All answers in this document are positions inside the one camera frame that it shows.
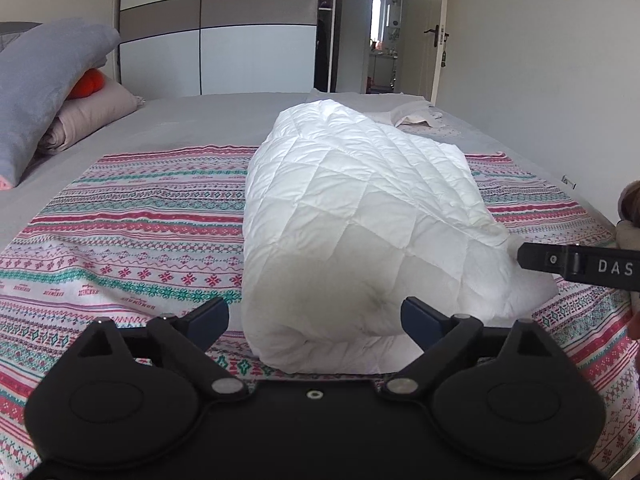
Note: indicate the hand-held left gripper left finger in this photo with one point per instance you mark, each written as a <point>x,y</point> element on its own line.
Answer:
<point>210,317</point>

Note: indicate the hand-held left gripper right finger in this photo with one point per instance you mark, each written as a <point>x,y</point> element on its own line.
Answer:
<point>417,317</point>

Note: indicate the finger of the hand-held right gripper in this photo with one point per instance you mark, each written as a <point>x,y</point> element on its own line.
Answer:
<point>545,259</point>

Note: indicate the white quilted hooded jacket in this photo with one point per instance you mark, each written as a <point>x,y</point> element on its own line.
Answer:
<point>360,210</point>

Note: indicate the patterned red green blanket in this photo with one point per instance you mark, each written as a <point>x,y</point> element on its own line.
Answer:
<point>140,220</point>

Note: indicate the beige folded cloth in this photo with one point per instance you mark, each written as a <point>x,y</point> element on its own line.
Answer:
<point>415,112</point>

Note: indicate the grey bed sheet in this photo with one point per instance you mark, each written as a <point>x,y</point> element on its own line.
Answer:
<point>200,120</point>

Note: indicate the beige pillow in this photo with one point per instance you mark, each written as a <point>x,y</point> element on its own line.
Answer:
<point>95,115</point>

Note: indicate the orange plush cushion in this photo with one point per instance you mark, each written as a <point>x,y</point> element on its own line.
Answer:
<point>87,84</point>

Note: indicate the cream room door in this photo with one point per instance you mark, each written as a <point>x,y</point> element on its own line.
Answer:
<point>425,5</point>

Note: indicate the grey-blue plush blanket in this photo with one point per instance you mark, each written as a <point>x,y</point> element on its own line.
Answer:
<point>45,85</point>

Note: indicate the white and taupe wardrobe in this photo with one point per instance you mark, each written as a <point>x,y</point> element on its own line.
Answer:
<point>225,25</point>

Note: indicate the grey quilted headboard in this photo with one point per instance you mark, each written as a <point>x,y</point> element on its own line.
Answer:
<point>15,35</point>

